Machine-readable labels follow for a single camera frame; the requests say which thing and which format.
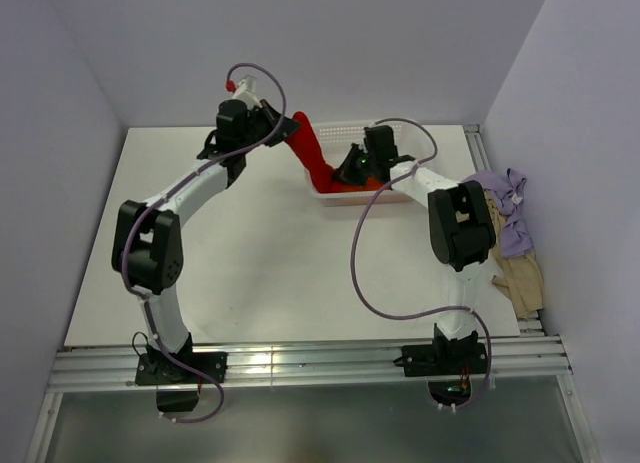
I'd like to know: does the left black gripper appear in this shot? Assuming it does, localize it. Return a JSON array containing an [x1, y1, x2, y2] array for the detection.
[[240, 100, 302, 154]]

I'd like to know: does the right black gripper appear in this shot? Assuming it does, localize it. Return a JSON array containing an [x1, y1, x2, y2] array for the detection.
[[330, 143, 378, 188]]

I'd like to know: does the red t-shirt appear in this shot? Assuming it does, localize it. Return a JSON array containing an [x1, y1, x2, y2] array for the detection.
[[285, 111, 341, 194]]

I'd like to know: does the white plastic basket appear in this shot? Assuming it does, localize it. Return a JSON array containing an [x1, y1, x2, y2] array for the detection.
[[304, 120, 433, 207]]

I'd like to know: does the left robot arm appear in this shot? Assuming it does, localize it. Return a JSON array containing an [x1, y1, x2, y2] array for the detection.
[[111, 99, 301, 382]]

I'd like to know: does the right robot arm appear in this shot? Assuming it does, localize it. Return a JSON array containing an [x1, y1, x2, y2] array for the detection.
[[338, 118, 496, 373]]

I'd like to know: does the rolled orange t-shirt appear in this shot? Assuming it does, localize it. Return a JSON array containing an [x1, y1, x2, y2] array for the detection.
[[339, 179, 384, 193]]

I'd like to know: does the purple t-shirt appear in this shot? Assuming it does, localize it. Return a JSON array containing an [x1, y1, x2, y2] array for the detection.
[[464, 168, 534, 258]]

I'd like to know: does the beige t-shirt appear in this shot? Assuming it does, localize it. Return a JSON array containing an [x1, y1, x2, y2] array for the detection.
[[484, 191, 545, 319]]

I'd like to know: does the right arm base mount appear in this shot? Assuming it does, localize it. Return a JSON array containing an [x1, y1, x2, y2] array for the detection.
[[393, 330, 492, 413]]

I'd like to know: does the aluminium rail frame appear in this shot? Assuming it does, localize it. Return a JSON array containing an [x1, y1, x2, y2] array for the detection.
[[28, 127, 601, 462]]

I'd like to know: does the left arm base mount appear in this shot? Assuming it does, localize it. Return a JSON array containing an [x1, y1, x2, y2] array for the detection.
[[134, 348, 228, 416]]

